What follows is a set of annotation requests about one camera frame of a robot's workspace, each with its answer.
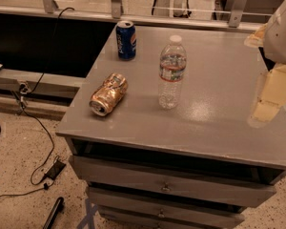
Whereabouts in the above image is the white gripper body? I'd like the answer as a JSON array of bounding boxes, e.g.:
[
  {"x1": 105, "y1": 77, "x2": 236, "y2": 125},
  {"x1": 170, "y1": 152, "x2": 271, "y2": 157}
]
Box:
[{"x1": 263, "y1": 0, "x2": 286, "y2": 64}]

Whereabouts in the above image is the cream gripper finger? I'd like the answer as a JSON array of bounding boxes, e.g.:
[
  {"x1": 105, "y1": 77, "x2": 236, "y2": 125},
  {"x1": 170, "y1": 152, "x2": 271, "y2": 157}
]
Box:
[
  {"x1": 244, "y1": 24, "x2": 267, "y2": 48},
  {"x1": 248, "y1": 64, "x2": 286, "y2": 128}
]

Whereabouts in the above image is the clear plastic water bottle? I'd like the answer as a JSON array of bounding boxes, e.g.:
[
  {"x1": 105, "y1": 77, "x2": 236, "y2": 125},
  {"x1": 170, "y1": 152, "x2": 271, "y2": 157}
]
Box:
[{"x1": 158, "y1": 35, "x2": 187, "y2": 109}]

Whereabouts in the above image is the grey drawer cabinet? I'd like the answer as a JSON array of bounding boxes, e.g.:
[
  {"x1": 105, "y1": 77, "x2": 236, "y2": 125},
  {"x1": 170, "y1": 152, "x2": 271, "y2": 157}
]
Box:
[{"x1": 57, "y1": 27, "x2": 286, "y2": 215}]

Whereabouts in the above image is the middle grey drawer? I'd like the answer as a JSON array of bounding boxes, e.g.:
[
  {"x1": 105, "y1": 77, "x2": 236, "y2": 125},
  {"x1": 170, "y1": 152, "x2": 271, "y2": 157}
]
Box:
[{"x1": 86, "y1": 186, "x2": 246, "y2": 229}]

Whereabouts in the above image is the grey drawer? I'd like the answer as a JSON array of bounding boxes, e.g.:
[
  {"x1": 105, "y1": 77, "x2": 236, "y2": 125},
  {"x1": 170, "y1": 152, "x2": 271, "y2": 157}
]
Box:
[
  {"x1": 70, "y1": 156, "x2": 276, "y2": 207},
  {"x1": 86, "y1": 186, "x2": 246, "y2": 229},
  {"x1": 98, "y1": 206, "x2": 211, "y2": 229}
]

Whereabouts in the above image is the blue Pepsi can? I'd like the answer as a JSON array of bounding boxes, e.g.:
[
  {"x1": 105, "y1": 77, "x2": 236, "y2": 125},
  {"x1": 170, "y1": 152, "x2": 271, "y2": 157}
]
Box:
[{"x1": 115, "y1": 20, "x2": 136, "y2": 60}]

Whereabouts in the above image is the crushed gold soda can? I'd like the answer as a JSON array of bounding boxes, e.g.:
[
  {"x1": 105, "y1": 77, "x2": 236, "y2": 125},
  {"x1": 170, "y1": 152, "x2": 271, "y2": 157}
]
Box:
[{"x1": 89, "y1": 73, "x2": 128, "y2": 116}]

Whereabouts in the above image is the bottom grey drawer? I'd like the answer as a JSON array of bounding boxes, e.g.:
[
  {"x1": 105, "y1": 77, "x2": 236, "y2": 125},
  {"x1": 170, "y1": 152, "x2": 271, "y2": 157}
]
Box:
[{"x1": 98, "y1": 206, "x2": 211, "y2": 229}]

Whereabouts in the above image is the top grey drawer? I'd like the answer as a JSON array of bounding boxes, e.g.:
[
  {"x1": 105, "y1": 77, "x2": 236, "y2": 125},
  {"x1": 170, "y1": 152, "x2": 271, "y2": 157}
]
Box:
[{"x1": 70, "y1": 156, "x2": 276, "y2": 207}]

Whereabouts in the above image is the black power adapter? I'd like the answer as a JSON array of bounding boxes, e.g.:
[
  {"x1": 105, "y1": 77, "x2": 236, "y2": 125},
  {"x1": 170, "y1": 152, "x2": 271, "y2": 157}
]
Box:
[{"x1": 45, "y1": 160, "x2": 66, "y2": 180}]

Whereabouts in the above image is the black bar on floor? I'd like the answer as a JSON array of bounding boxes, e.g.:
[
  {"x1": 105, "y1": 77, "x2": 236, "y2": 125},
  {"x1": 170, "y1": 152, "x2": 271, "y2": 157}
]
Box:
[{"x1": 43, "y1": 197, "x2": 64, "y2": 229}]

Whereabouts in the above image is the metal window bracket right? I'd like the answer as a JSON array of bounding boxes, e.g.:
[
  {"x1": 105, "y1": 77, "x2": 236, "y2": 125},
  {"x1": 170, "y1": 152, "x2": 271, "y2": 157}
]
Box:
[{"x1": 229, "y1": 0, "x2": 248, "y2": 28}]

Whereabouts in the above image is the metal window bracket middle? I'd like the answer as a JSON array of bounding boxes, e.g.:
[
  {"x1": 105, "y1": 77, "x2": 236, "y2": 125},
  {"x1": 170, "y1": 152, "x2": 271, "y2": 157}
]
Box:
[{"x1": 111, "y1": 0, "x2": 123, "y2": 19}]

